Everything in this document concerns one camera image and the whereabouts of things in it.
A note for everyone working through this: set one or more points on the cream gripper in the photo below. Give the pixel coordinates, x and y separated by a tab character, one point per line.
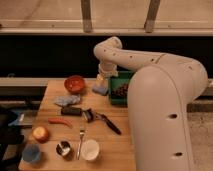
104	78

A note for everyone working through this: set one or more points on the blue sponge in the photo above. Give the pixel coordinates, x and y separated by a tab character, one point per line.
100	90

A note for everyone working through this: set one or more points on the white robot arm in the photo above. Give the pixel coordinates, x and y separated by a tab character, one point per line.
162	86

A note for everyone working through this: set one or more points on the green plastic tray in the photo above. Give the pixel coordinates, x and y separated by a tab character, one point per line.
114	82

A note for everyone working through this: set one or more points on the dark grape bunch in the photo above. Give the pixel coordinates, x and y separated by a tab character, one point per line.
121	91

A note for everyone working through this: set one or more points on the red bowl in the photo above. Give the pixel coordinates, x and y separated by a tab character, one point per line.
74	84

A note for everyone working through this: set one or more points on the crumpled blue cloth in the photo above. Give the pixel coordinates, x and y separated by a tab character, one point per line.
67	100

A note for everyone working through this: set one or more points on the black rectangular block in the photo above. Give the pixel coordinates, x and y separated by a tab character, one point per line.
72	111

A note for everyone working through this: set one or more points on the silver fork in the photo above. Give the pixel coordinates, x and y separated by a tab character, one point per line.
81	136

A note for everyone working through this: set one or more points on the white cup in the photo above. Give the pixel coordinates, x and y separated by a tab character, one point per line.
90	150

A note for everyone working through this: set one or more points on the small metal cup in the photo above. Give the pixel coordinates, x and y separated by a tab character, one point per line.
63	148

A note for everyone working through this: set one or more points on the red yellow apple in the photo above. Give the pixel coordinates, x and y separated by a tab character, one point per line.
41	134

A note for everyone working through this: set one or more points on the blue cup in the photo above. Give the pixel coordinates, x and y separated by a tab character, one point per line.
31	153

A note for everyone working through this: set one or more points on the black chair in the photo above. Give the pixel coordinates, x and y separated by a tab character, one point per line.
9	135

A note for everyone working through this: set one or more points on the black handled peeler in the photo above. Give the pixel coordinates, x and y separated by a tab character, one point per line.
91	116

